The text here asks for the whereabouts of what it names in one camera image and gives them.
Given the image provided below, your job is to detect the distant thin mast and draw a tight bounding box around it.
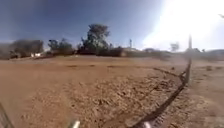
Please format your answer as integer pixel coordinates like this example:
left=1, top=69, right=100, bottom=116
left=128, top=38, right=133, bottom=50

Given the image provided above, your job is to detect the tall dark green tree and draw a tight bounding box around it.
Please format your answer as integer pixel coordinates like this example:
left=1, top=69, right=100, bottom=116
left=77, top=23, right=114, bottom=56

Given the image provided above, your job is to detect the brown bare dirt ground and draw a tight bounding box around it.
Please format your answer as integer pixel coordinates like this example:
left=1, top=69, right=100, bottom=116
left=0, top=54, right=224, bottom=128

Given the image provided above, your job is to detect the clump of small trees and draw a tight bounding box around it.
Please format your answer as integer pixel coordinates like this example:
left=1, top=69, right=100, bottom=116
left=47, top=38, right=76, bottom=57

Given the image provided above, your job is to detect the robot's own part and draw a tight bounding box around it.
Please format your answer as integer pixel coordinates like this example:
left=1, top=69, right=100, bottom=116
left=70, top=120, right=81, bottom=128
left=142, top=121, right=152, bottom=128

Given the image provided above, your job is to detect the small white building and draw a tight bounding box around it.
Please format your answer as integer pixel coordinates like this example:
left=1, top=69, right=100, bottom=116
left=30, top=52, right=42, bottom=58

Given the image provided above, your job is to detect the thin pale pole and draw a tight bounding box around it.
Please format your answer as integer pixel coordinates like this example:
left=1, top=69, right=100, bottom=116
left=187, top=34, right=193, bottom=84

